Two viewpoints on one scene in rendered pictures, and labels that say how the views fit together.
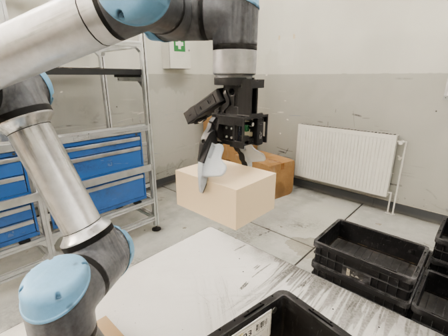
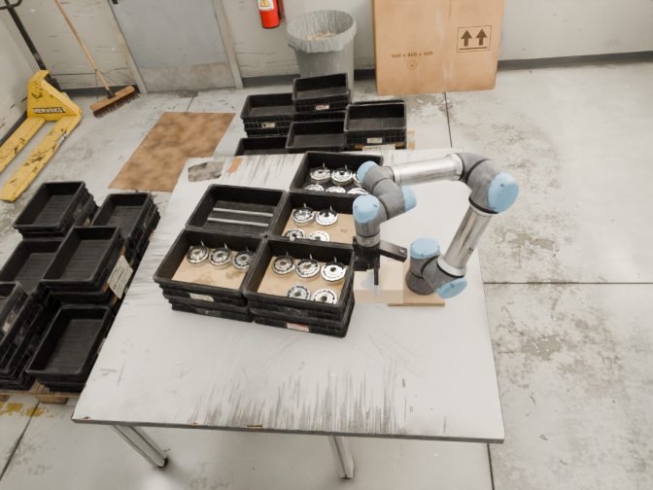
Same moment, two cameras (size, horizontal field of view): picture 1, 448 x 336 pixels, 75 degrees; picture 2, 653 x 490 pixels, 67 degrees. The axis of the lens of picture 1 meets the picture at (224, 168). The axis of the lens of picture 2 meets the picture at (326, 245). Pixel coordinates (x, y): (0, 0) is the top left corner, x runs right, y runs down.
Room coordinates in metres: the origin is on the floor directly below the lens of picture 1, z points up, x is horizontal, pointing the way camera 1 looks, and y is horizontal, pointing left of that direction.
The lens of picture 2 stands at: (1.36, -0.64, 2.40)
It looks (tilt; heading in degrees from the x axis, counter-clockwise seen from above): 47 degrees down; 150
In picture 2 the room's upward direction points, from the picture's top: 10 degrees counter-clockwise
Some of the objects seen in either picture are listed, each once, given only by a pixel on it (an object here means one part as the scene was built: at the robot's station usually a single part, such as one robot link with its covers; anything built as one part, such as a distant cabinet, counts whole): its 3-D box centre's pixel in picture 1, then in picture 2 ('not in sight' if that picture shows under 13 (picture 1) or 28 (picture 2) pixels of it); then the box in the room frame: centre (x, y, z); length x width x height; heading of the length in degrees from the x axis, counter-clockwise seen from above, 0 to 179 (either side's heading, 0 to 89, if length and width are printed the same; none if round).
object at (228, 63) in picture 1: (235, 65); (367, 234); (0.53, -0.02, 1.32); 0.08 x 0.08 x 0.05
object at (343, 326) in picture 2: not in sight; (306, 295); (0.20, -0.11, 0.76); 0.40 x 0.30 x 0.12; 38
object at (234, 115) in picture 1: (237, 113); (367, 252); (0.53, -0.02, 1.24); 0.09 x 0.08 x 0.12; 48
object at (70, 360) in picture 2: not in sight; (80, 349); (-0.69, -1.08, 0.26); 0.40 x 0.30 x 0.23; 137
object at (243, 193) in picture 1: (225, 189); (379, 282); (0.55, 0.00, 1.08); 0.16 x 0.12 x 0.07; 48
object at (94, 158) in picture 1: (101, 177); not in sight; (1.99, 0.89, 0.60); 0.72 x 0.03 x 0.56; 138
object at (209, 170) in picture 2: not in sight; (204, 170); (-0.97, -0.03, 0.71); 0.22 x 0.19 x 0.01; 48
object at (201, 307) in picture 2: not in sight; (221, 282); (-0.12, -0.36, 0.76); 0.40 x 0.30 x 0.12; 38
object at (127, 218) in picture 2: not in sight; (129, 233); (-1.29, -0.54, 0.31); 0.40 x 0.30 x 0.34; 137
